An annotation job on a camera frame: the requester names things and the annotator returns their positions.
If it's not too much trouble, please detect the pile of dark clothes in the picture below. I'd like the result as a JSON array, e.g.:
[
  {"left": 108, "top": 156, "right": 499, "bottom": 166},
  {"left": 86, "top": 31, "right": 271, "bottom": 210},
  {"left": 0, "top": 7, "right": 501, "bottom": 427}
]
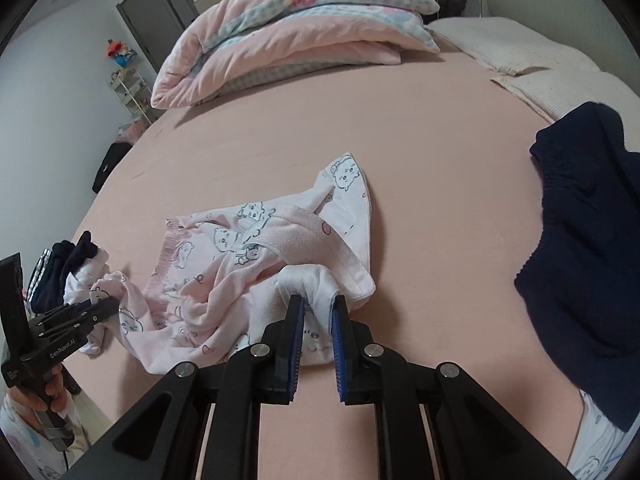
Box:
[{"left": 27, "top": 231, "right": 108, "bottom": 314}]

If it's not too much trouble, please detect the navy blue knit garment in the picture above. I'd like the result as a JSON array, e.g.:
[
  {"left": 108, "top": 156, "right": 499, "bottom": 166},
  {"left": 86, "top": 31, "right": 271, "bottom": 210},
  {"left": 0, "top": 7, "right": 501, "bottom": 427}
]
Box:
[{"left": 514, "top": 102, "right": 639, "bottom": 431}]

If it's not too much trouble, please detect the cream pillow near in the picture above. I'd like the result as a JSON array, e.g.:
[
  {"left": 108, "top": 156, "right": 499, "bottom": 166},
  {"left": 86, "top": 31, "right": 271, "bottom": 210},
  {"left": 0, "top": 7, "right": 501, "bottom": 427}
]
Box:
[{"left": 492, "top": 70, "right": 640, "bottom": 152}]

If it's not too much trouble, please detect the cream upholstered headboard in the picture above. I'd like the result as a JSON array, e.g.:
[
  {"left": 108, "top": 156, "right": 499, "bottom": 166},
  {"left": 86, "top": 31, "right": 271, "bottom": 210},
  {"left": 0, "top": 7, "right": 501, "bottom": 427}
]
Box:
[{"left": 480, "top": 0, "right": 639, "bottom": 91}]

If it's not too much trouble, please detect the white storage shelf rack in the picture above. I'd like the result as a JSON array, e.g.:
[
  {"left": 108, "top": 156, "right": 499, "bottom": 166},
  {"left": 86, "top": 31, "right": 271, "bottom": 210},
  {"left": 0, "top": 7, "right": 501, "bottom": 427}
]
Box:
[{"left": 110, "top": 68, "right": 156, "bottom": 126}]

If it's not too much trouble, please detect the pink bear print pajama garment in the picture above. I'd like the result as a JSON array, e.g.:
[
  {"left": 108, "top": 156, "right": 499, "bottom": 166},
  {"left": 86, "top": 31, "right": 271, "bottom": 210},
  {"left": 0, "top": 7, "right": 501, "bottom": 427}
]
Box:
[{"left": 90, "top": 153, "right": 375, "bottom": 375}]

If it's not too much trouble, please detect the colourful plush toy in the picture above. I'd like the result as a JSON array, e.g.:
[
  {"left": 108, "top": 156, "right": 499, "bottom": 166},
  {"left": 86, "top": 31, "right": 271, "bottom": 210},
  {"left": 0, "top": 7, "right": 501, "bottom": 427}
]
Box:
[{"left": 106, "top": 39, "right": 137, "bottom": 68}]

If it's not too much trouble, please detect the folded pink quilt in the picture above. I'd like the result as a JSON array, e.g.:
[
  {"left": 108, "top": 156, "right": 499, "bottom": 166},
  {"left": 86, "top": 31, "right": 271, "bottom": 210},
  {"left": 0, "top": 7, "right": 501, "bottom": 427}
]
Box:
[{"left": 151, "top": 0, "right": 439, "bottom": 110}]

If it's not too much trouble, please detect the cream pillow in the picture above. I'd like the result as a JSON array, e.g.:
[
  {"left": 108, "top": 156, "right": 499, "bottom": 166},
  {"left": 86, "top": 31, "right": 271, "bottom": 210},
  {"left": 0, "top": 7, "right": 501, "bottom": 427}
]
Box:
[
  {"left": 425, "top": 18, "right": 600, "bottom": 76},
  {"left": 492, "top": 70, "right": 640, "bottom": 152}
]

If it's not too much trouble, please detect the cream pillow far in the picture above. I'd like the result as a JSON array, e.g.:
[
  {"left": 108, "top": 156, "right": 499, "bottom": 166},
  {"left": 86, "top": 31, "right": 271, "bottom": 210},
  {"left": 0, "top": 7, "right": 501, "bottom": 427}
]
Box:
[{"left": 425, "top": 18, "right": 600, "bottom": 76}]

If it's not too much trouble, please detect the person's left hand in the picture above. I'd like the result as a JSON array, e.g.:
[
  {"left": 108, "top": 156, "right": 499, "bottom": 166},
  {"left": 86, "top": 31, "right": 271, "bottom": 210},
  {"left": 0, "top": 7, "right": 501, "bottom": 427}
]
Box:
[{"left": 6, "top": 364, "right": 70, "bottom": 434}]

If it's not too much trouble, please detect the pink bed sheet mattress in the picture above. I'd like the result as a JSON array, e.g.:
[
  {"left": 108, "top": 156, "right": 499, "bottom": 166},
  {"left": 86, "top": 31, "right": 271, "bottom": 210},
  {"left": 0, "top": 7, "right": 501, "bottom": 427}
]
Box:
[{"left": 66, "top": 49, "right": 582, "bottom": 463}]

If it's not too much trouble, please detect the black bag on floor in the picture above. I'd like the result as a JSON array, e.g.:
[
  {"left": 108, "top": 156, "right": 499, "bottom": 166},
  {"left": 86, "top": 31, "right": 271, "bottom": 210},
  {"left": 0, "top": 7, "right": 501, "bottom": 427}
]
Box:
[{"left": 92, "top": 142, "right": 134, "bottom": 194}]

